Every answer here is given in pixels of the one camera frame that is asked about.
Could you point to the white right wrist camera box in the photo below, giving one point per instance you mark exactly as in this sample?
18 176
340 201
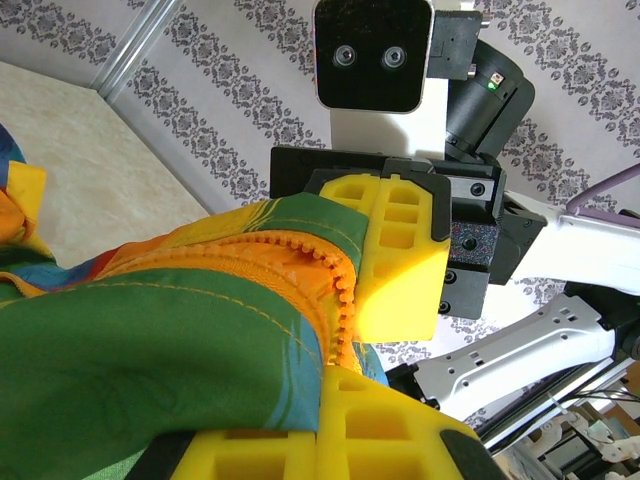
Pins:
372 50

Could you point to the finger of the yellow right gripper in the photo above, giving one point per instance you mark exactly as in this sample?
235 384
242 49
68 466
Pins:
400 290
350 195

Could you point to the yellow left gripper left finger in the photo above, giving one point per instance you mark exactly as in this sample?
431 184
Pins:
250 460

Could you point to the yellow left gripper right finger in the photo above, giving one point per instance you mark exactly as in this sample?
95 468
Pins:
380 440

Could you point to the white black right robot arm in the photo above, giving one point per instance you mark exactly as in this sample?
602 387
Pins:
590 250

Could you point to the aluminium frame post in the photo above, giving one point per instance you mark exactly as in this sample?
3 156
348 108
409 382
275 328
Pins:
135 42

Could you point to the aluminium mounting rail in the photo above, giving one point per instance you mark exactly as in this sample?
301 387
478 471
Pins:
565 400

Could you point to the rainbow patchwork hooded jacket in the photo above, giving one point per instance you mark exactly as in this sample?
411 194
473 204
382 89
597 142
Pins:
150 350

